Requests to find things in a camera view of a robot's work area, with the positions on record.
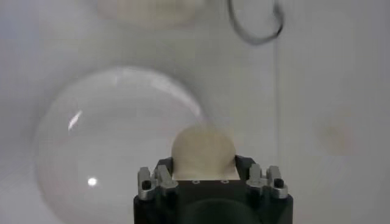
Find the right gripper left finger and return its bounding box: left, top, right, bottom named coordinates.
left=137, top=157, right=179, bottom=201

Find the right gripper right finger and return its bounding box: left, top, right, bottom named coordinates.
left=235, top=155, right=289, bottom=199

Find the white steamed baozi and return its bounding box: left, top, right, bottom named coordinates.
left=171, top=124, right=240, bottom=181

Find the white round plate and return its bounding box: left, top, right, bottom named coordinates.
left=33, top=66, right=208, bottom=224

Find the cream electric cooker base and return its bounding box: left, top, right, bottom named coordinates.
left=97, top=0, right=208, bottom=28

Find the black cooker power cord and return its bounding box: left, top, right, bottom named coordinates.
left=227, top=0, right=286, bottom=46

